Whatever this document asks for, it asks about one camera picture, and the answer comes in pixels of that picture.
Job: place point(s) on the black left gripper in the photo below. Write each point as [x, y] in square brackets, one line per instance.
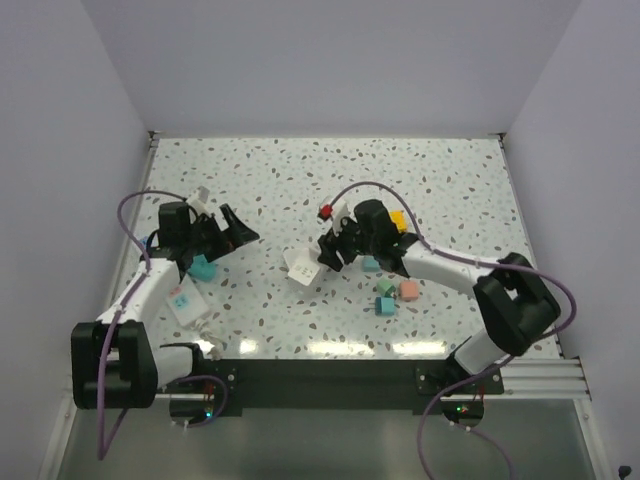
[226, 240]

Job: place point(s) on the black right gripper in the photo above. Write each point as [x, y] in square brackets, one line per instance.
[331, 241]

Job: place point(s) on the light cyan charger plug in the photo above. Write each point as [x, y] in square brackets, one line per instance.
[370, 264]

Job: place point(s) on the white socket adapter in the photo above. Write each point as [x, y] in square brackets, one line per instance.
[290, 255]

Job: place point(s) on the white cartoon sticker adapter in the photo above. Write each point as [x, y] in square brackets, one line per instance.
[304, 272]

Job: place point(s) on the light blue triangular item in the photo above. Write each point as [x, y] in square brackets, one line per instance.
[202, 270]

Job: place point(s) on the green charger plug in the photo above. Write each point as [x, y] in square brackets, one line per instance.
[386, 288]

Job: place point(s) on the yellow cube socket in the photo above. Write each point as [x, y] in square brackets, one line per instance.
[398, 219]

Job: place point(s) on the teal blue charger plug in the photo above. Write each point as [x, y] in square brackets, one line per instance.
[384, 306]

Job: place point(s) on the salmon pink charger plug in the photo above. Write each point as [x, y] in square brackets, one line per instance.
[408, 291]

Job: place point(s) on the white power strip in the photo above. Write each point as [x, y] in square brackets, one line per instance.
[185, 300]

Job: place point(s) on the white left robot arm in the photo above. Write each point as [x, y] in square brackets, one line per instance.
[113, 363]

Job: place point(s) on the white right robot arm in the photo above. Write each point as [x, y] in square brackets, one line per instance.
[515, 305]

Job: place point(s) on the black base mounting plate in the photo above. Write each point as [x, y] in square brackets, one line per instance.
[355, 384]

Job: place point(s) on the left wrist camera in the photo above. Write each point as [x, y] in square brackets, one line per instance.
[198, 200]

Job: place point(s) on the aluminium frame rail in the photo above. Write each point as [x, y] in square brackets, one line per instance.
[562, 378]

